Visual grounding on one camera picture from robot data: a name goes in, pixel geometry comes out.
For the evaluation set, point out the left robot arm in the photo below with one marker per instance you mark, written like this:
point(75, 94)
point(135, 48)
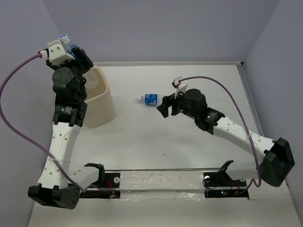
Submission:
point(55, 188)

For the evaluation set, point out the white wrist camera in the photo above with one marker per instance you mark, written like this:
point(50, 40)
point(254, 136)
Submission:
point(56, 53)
point(180, 85)

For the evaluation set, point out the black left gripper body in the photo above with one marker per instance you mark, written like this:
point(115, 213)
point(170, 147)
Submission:
point(76, 69)

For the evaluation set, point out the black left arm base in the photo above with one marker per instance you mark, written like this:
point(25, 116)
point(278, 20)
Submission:
point(108, 188)

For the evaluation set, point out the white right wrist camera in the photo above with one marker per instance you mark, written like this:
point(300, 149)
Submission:
point(180, 85)

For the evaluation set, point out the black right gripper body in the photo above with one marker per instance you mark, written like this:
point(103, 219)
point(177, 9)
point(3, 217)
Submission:
point(179, 105)

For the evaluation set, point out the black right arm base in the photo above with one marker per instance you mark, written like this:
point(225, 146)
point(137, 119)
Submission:
point(218, 184)

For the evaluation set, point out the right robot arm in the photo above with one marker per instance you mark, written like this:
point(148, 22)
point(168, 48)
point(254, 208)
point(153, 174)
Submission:
point(275, 156)

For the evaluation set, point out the blue label bottle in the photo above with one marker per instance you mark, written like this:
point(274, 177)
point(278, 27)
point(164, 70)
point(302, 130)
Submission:
point(149, 99)
point(68, 44)
point(91, 79)

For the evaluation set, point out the cream plastic bin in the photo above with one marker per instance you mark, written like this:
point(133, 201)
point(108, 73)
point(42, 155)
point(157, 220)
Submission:
point(100, 108)

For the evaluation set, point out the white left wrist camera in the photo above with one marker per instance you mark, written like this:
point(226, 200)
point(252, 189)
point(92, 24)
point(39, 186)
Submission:
point(56, 53)

